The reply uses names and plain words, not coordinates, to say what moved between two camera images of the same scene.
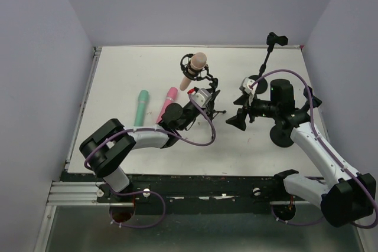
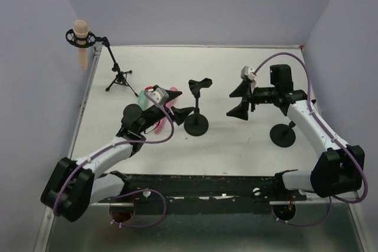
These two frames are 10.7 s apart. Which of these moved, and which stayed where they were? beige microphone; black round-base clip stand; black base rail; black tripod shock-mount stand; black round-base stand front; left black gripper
Moved: black round-base clip stand; black tripod shock-mount stand; left black gripper; beige microphone
Stayed: black round-base stand front; black base rail
